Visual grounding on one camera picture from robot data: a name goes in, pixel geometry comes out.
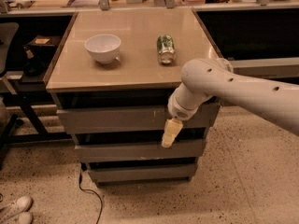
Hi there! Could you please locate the black box with label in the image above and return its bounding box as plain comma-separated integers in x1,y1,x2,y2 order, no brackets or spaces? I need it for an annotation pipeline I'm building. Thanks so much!
27,35,61,48

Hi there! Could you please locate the grey top drawer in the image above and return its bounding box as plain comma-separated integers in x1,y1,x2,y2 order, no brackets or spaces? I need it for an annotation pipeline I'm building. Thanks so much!
56,102,221,135

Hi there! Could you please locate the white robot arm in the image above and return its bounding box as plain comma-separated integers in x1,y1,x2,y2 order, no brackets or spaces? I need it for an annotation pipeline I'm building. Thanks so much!
162,59,299,148

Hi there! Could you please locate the grey drawer cabinet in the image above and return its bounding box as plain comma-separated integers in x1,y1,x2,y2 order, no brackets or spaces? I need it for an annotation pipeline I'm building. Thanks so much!
47,8,220,172

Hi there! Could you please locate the black floor cable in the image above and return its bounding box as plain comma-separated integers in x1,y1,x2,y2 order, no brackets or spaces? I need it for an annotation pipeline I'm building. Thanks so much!
78,162,105,224

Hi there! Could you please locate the grey drawer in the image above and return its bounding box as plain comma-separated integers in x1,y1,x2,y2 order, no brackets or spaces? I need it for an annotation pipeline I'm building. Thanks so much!
88,163,198,183
56,102,221,135
75,139,206,162

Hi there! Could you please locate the white ceramic bowl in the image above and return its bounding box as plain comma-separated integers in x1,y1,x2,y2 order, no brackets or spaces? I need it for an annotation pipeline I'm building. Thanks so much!
84,34,121,63

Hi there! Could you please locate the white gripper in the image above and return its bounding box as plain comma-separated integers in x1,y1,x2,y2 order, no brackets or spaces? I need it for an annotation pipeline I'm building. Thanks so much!
162,94,198,148

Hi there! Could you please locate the white sneaker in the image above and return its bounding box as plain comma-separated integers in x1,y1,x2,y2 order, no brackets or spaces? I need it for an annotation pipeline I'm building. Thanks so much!
8,212,33,224
0,196,33,224

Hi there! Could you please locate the grey middle drawer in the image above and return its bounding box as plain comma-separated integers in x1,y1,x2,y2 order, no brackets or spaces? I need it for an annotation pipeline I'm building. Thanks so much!
75,139,206,162

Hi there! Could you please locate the green soda can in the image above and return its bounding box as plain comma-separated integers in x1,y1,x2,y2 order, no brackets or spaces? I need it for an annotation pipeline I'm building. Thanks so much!
156,35,176,64

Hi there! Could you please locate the grey office chair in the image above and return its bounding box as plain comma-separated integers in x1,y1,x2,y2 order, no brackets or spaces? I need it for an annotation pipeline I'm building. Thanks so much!
0,22,19,167

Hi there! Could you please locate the grey bottom drawer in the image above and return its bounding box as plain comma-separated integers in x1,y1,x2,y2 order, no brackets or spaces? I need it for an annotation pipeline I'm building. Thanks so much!
88,163,198,183

